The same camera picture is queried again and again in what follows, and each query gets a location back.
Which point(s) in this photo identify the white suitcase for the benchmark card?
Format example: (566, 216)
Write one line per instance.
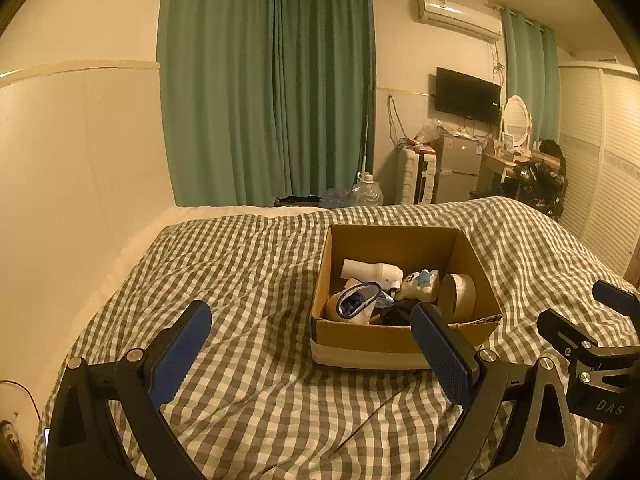
(415, 176)

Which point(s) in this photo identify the white air conditioner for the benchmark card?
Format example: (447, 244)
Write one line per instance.
(444, 14)

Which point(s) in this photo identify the black wall television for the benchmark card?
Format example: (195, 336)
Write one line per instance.
(467, 96)

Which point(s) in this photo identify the black item in box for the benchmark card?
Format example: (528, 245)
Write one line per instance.
(395, 315)

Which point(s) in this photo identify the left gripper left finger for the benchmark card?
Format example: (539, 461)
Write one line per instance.
(173, 351)

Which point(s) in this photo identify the green side curtain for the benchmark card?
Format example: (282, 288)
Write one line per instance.
(532, 71)

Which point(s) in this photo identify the grey checkered bed quilt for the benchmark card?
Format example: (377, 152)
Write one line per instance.
(255, 406)

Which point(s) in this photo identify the round white vanity mirror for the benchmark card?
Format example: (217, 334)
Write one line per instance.
(516, 124)

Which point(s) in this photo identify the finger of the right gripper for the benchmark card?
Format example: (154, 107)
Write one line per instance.
(625, 303)
(565, 337)

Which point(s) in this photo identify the wooden vanity desk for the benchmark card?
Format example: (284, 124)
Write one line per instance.
(494, 169)

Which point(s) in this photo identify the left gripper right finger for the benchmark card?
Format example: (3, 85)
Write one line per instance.
(450, 356)

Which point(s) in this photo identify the white tape roll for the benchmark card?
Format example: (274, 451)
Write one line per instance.
(456, 298)

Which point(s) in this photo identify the small grey fridge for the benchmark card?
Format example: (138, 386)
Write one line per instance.
(458, 168)

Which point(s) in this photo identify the lit smartphone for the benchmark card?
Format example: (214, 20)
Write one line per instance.
(46, 437)

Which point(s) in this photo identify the blue white snack packet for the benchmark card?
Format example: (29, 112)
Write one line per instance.
(384, 300)

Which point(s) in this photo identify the black garbage bag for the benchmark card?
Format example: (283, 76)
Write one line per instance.
(540, 182)

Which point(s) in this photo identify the clear water jug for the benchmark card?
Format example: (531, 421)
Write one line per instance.
(366, 191)

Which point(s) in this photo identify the white hair dryer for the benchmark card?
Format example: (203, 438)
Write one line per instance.
(387, 276)

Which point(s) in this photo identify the cardboard box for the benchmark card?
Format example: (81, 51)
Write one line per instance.
(411, 248)

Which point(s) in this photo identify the white louvered wardrobe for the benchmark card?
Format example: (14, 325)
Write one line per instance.
(599, 137)

